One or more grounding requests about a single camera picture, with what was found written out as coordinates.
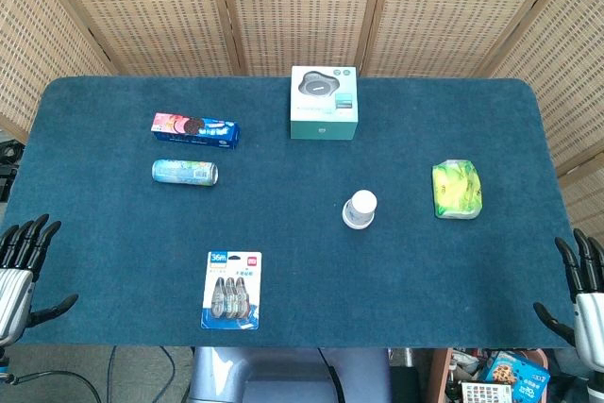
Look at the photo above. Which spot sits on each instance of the woven folding screen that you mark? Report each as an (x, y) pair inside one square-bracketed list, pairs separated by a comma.
[(302, 6)]

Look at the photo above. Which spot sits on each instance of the blue chocolate cookie box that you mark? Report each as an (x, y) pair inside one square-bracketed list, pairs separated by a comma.
[(516, 374)]

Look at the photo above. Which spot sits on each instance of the brown storage crate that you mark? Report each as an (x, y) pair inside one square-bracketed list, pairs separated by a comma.
[(440, 374)]

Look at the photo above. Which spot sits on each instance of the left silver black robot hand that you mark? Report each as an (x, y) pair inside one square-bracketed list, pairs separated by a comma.
[(14, 280)]

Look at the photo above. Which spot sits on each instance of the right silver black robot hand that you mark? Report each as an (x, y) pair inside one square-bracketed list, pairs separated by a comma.
[(590, 318)]

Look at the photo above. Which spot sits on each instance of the black equipment beside table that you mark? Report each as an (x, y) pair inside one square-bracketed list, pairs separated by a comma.
[(8, 162)]

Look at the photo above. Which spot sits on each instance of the dark blue table mat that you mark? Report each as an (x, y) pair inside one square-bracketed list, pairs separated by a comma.
[(302, 242)]

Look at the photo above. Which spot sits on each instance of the green snack bag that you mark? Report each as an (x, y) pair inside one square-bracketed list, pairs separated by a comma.
[(458, 190)]

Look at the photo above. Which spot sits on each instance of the blue pink cookie box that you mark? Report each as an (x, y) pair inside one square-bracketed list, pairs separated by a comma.
[(207, 131)]

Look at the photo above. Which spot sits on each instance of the correction tape blister pack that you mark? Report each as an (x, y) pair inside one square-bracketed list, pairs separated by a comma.
[(231, 290)]

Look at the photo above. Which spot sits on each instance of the white green speaker box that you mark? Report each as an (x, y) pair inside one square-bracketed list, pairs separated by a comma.
[(323, 101)]

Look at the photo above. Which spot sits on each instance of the light blue drink can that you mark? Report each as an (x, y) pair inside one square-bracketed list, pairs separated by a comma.
[(184, 172)]

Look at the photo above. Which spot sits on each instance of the blue-grey robot torso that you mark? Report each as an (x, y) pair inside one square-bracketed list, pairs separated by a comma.
[(283, 379)]

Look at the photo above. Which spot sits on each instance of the white sticker sheet pack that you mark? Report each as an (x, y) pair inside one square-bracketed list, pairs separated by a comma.
[(486, 393)]

